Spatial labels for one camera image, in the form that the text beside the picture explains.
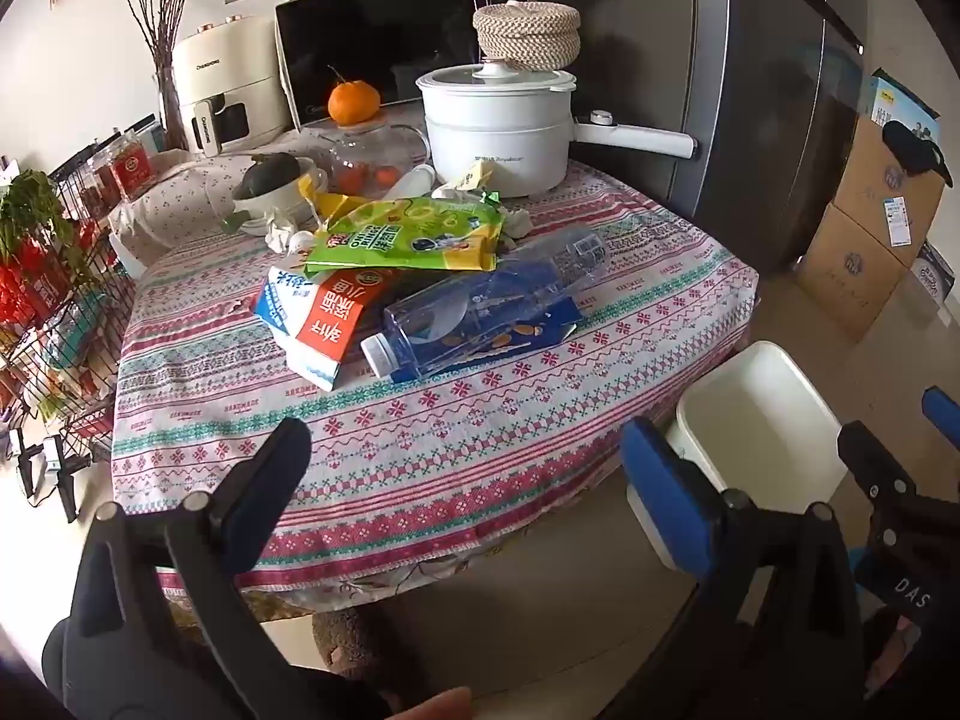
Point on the grey refrigerator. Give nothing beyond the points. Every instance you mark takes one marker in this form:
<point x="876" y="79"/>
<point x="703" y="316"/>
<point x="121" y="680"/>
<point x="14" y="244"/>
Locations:
<point x="750" y="90"/>

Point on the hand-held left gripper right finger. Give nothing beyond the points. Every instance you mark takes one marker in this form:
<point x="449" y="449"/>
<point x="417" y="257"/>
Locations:
<point x="667" y="495"/>

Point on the black object on boxes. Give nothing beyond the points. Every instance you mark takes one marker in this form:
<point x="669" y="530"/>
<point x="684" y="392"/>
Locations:
<point x="911" y="150"/>

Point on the white electric cooking pot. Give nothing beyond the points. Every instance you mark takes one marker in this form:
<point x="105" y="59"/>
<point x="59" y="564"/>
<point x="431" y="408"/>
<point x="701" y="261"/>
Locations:
<point x="487" y="142"/>

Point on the white ceramic bowl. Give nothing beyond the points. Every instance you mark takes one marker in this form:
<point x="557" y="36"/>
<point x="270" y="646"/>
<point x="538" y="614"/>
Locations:
<point x="277" y="199"/>

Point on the brown fuzzy object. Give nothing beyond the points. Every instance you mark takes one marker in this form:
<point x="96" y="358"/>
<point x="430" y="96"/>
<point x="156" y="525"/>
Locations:
<point x="349" y="645"/>

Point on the dark green squash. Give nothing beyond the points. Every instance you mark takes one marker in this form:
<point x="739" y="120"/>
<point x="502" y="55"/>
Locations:
<point x="266" y="174"/>

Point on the white tissue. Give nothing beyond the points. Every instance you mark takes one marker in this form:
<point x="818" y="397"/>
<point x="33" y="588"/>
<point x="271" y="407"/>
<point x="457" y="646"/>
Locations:
<point x="517" y="221"/>
<point x="283" y="232"/>

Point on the dark blue snack bag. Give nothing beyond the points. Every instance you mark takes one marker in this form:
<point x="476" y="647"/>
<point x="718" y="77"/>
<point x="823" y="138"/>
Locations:
<point x="551" y="319"/>

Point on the stack of woven trivets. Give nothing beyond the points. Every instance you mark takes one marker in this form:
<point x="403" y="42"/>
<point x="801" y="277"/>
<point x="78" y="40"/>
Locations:
<point x="529" y="34"/>

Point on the dried branches in vase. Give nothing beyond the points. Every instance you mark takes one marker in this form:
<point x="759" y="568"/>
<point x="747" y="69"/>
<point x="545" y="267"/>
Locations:
<point x="171" y="97"/>

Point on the clear glass jar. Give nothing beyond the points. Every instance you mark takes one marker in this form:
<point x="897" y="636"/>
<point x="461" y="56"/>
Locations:
<point x="360" y="150"/>

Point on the white trash bin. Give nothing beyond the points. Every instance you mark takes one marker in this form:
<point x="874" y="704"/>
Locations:
<point x="757" y="420"/>

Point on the person's left hand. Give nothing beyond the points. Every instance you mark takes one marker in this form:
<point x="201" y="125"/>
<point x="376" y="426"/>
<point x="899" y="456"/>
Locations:
<point x="427" y="706"/>

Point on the large cardboard box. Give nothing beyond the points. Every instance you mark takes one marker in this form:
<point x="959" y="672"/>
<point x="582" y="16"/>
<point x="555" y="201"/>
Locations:
<point x="847" y="270"/>
<point x="877" y="187"/>

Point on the small orange fruit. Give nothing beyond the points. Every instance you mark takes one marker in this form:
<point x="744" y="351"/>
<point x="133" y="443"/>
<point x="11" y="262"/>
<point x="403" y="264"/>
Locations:
<point x="346" y="178"/>
<point x="385" y="174"/>

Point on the white pecan snack packet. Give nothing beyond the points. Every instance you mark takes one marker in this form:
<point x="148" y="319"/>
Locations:
<point x="466" y="178"/>

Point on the yellow crumpled wrapper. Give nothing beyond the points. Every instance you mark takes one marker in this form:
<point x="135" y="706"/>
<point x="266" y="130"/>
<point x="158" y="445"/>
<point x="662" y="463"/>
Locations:
<point x="330" y="204"/>

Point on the green leafy plant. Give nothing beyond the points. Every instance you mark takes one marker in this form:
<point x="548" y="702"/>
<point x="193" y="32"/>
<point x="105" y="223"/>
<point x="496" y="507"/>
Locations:
<point x="30" y="214"/>

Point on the blue printed box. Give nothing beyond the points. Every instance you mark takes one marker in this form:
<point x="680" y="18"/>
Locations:
<point x="896" y="101"/>

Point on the large orange mandarin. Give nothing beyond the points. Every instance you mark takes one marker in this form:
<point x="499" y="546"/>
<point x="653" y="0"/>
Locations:
<point x="352" y="101"/>

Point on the white blue package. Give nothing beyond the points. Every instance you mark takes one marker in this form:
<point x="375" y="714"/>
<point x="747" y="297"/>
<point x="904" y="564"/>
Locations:
<point x="934" y="277"/>

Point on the red label snack box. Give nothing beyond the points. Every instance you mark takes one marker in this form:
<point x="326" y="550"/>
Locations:
<point x="131" y="165"/>

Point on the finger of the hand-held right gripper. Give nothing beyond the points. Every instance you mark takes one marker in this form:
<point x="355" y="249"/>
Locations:
<point x="877" y="472"/>
<point x="945" y="416"/>

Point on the green snack bag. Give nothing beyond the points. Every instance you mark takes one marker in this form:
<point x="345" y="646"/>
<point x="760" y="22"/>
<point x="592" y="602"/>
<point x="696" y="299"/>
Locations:
<point x="405" y="236"/>

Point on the patterned knit tablecloth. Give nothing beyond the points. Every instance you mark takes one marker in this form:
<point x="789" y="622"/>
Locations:
<point x="450" y="450"/>

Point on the white air fryer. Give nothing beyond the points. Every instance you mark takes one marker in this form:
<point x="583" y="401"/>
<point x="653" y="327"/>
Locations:
<point x="210" y="67"/>

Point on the white plastic bottle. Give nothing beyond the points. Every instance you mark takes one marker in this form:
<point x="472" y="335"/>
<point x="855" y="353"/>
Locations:
<point x="411" y="181"/>

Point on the black microwave oven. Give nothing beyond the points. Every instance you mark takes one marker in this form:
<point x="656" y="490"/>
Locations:
<point x="390" y="30"/>

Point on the blue red milk carton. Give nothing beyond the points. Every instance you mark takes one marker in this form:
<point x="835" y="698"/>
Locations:
<point x="322" y="322"/>

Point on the clear plastic water bottle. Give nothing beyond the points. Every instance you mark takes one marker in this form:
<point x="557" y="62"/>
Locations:
<point x="465" y="315"/>

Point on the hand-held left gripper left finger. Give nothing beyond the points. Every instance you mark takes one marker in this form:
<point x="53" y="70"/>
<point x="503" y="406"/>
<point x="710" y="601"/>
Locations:
<point x="259" y="510"/>

